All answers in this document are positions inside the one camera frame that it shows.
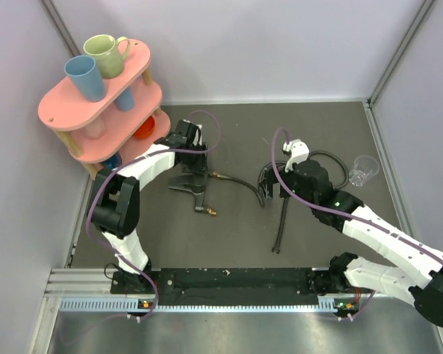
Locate black fitting with brass connectors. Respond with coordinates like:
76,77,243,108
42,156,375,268
168,173,217,216

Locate black rubber hose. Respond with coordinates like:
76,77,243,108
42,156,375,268
219,150,350,254

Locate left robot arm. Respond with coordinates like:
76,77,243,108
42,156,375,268
86,119,210,293

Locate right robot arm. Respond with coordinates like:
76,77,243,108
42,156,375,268
258,159,443,327

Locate orange bowl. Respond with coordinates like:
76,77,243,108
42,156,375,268
133,116,156,139

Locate clear plastic cup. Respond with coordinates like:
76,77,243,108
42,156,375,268
349,155,380,187

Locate dark blue cup bottom shelf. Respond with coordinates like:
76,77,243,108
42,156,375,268
100,152,123,170

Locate small blue cup middle shelf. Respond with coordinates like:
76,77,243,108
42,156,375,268
114,86,134,111

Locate pink three-tier shelf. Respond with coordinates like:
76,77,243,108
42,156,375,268
38,39,171,177

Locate translucent pink cup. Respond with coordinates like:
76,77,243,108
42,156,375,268
83,117,106,139

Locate green ceramic mug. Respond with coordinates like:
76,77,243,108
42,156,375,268
83,34,131,79

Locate blue plastic tumbler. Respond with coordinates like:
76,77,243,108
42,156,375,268
63,55,106,102

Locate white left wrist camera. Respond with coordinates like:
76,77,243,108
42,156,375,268
193,125,202,146

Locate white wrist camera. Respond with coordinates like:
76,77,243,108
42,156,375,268
282,139,310,173
193,125,202,146

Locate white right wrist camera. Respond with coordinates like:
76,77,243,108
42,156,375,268
282,139,310,173

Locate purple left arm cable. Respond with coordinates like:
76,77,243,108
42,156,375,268
85,110,222,322

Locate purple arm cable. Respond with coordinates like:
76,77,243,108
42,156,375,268
85,110,222,322
272,127,443,277

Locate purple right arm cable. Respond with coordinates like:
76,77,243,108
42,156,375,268
272,127,443,277

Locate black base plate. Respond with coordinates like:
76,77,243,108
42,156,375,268
110,267,355,306

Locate grey slotted cable duct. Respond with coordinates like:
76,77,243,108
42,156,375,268
59,296,338,313

